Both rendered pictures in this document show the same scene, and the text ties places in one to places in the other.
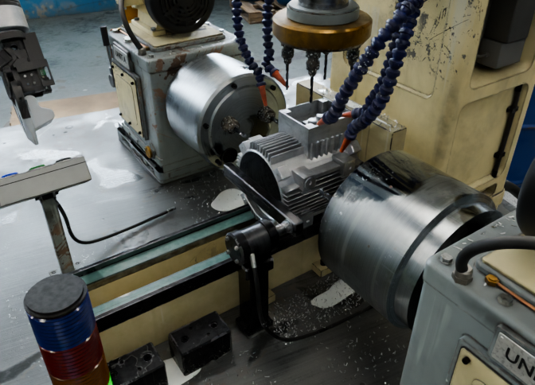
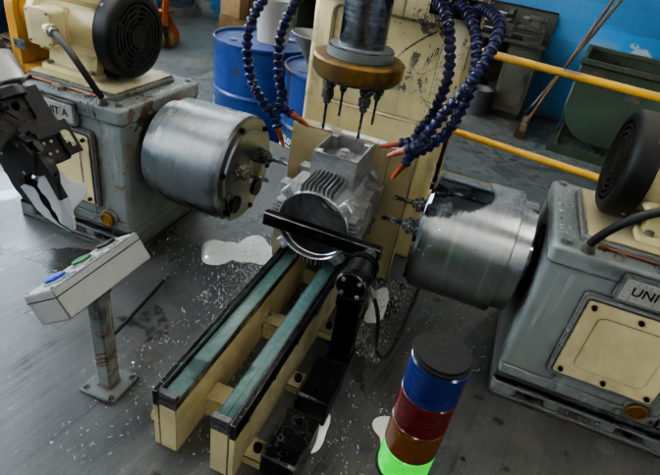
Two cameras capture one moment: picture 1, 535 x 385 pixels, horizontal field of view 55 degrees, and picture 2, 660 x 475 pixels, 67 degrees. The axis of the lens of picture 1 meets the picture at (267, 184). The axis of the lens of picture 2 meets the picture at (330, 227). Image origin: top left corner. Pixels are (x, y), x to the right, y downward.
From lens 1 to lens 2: 57 cm
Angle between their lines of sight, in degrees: 33
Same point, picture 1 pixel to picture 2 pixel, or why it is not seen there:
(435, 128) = not seen: hidden behind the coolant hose
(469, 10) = (463, 50)
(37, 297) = (437, 362)
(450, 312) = (574, 279)
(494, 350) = (622, 292)
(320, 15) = (378, 56)
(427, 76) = (417, 106)
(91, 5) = not seen: outside the picture
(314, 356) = (403, 363)
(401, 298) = (509, 284)
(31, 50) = (38, 109)
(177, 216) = (177, 283)
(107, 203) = not seen: hidden behind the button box
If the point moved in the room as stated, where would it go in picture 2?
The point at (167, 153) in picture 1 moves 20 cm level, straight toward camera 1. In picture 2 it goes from (136, 217) to (185, 258)
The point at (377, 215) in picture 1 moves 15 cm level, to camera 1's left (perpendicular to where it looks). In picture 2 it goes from (476, 224) to (416, 241)
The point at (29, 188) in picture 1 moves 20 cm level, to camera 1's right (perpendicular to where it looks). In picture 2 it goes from (95, 286) to (223, 253)
